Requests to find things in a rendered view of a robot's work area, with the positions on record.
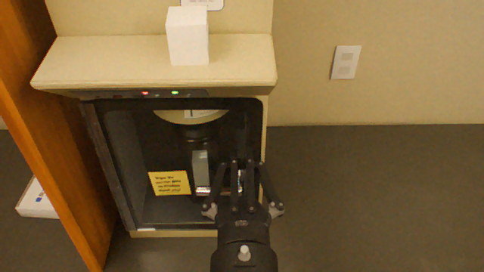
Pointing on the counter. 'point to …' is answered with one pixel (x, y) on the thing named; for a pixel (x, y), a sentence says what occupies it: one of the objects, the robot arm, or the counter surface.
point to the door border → (107, 162)
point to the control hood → (156, 66)
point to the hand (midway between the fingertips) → (241, 149)
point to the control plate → (141, 93)
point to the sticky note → (170, 183)
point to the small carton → (187, 35)
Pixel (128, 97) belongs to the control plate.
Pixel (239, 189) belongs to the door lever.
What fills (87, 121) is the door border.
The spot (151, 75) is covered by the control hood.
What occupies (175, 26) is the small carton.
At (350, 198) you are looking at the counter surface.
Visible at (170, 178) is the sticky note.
